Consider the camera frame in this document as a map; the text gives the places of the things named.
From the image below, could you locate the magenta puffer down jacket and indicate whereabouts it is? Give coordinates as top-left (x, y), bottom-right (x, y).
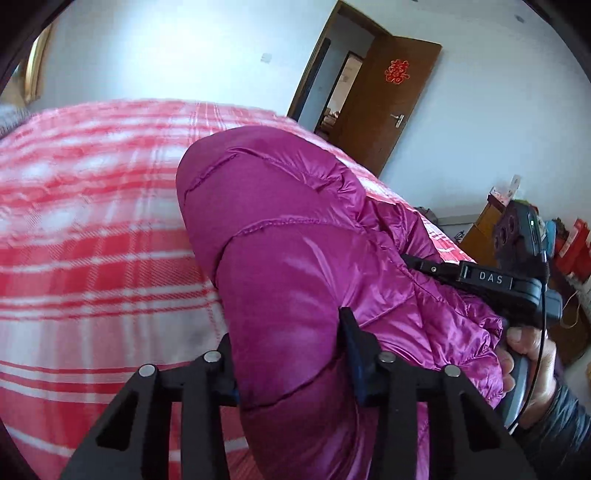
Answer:
top-left (176, 126), bottom-right (503, 479)

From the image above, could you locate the dark jacket sleeve forearm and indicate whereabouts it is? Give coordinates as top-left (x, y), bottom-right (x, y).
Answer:
top-left (514, 357), bottom-right (591, 480)

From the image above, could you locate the person's right hand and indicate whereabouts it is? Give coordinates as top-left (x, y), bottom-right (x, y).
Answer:
top-left (496, 326), bottom-right (557, 429)

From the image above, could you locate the wooden side cabinet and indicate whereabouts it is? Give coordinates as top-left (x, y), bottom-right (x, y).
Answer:
top-left (460, 197), bottom-right (505, 267)

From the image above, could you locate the red bag clutter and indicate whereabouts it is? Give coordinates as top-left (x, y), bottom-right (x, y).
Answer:
top-left (554, 218), bottom-right (591, 283)

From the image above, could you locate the red white plaid bedsheet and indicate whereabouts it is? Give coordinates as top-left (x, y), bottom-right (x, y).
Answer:
top-left (0, 98), bottom-right (477, 480)

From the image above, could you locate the brown wooden door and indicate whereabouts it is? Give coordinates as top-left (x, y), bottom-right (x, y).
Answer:
top-left (329, 35), bottom-right (442, 176)

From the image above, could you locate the red double happiness decal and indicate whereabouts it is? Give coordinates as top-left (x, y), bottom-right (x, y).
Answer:
top-left (385, 59), bottom-right (411, 85)

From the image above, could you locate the black white striped pillow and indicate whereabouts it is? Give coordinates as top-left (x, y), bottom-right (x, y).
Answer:
top-left (0, 103), bottom-right (31, 139)

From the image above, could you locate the yellow window curtain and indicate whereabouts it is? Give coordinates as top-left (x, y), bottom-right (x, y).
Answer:
top-left (23, 24), bottom-right (53, 104)

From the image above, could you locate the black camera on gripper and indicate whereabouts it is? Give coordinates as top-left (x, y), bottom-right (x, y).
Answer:
top-left (493, 200), bottom-right (545, 276)

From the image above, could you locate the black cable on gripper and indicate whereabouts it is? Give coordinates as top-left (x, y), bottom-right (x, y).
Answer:
top-left (505, 211), bottom-right (553, 432)

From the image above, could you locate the silver door handle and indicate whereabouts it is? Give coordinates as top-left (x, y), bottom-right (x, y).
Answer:
top-left (391, 114), bottom-right (405, 128)

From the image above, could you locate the white wall switch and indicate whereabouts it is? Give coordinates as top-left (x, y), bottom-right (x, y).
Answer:
top-left (260, 53), bottom-right (273, 64)

